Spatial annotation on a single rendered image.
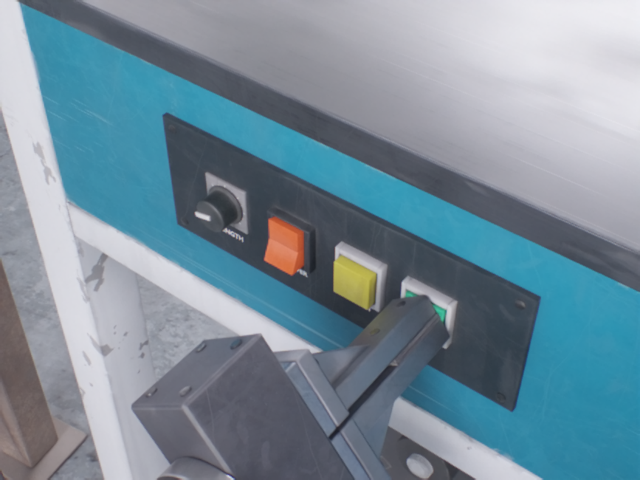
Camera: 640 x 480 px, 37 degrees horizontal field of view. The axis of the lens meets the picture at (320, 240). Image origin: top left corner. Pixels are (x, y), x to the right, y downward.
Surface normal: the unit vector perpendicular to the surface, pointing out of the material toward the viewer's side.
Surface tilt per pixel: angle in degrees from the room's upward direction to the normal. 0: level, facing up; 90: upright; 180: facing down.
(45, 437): 90
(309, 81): 0
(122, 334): 90
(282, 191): 90
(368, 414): 51
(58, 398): 0
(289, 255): 67
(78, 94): 90
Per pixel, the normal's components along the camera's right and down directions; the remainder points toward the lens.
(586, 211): 0.00, -0.73
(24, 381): 0.87, 0.34
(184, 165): -0.61, 0.55
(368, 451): 0.62, -0.14
